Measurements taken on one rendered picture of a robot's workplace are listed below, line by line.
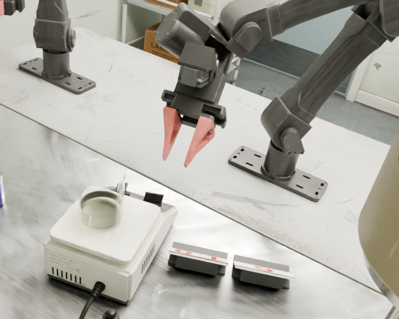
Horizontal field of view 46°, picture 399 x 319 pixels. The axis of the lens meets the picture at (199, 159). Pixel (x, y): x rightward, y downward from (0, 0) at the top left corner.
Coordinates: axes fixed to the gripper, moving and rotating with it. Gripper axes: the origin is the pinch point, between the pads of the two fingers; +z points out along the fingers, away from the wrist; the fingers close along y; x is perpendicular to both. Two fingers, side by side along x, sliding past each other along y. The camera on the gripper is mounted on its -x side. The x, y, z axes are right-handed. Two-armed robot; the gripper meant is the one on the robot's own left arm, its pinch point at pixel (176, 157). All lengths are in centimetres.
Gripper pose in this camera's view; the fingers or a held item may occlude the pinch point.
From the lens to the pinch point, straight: 71.8
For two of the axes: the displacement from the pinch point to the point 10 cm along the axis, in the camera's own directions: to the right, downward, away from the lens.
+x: 0.9, 2.9, 9.5
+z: -3.3, 9.1, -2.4
